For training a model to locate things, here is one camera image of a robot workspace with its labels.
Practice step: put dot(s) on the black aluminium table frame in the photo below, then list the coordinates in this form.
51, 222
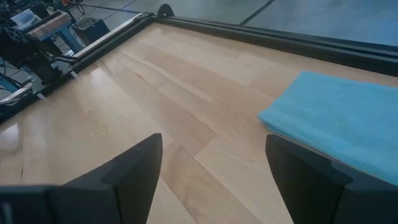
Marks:
280, 37

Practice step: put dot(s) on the wooden workbench blue legs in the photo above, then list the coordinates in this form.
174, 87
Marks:
49, 23

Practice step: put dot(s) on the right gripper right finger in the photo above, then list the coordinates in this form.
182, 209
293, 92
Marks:
304, 186

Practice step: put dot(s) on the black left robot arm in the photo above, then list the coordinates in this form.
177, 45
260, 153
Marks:
18, 46

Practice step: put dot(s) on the black box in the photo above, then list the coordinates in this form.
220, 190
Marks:
93, 31

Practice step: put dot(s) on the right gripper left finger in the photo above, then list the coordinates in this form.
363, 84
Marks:
133, 174

